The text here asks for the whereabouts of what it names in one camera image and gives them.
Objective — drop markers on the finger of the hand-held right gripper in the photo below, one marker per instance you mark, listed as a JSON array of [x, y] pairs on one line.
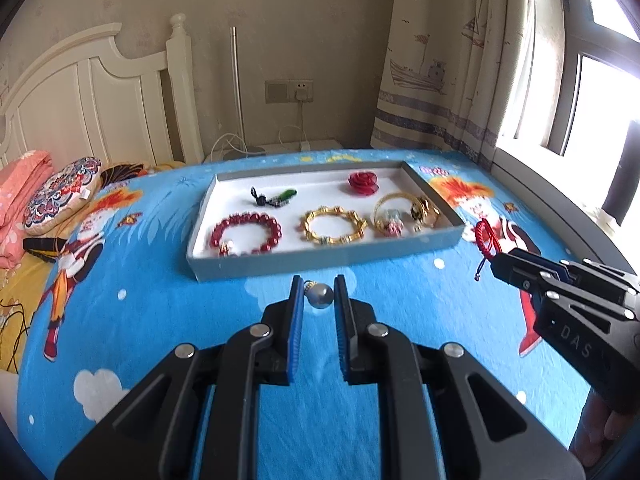
[[520, 272], [545, 264]]

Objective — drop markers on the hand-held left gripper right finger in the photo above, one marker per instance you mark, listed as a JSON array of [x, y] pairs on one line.
[[342, 330]]

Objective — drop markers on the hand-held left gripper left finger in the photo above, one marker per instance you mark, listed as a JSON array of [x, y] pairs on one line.
[[296, 330]]

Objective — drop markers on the pearl pendant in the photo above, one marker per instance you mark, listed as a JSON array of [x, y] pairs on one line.
[[320, 296]]

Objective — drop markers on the shallow grey box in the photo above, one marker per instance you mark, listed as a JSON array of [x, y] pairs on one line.
[[330, 260]]

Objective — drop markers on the gold bangle with charm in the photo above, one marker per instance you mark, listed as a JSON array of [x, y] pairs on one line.
[[392, 222]]

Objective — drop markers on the red rose brooch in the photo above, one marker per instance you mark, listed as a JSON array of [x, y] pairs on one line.
[[363, 182]]

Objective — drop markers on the person's right hand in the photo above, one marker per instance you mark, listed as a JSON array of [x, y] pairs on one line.
[[597, 430]]

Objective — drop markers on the small white object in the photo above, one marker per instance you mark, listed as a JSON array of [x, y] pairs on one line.
[[605, 220]]

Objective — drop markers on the blue cartoon bed sheet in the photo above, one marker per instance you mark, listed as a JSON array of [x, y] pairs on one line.
[[160, 320]]

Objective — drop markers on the boat print curtain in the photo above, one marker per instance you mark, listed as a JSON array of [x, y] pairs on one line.
[[440, 60]]

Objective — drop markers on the black folded fan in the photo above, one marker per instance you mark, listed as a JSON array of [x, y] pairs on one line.
[[45, 249], [122, 172]]

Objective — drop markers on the white charger plug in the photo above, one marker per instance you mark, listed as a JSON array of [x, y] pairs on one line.
[[302, 95]]

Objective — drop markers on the metal pole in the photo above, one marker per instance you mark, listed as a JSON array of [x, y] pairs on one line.
[[237, 90]]

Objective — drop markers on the round patterned cushion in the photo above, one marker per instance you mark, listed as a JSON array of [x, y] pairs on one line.
[[60, 195]]

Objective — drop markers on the yellow bed sheet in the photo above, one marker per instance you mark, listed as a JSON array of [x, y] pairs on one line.
[[25, 280]]

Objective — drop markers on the white wooden headboard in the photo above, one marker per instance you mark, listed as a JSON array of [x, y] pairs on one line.
[[100, 100]]

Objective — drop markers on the pink folded blanket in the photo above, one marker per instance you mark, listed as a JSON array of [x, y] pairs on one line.
[[20, 195]]

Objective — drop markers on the dark window frame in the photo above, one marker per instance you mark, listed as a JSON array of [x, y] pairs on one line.
[[575, 35]]

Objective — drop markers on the wall socket panel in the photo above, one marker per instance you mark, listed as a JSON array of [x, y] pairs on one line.
[[277, 91]]

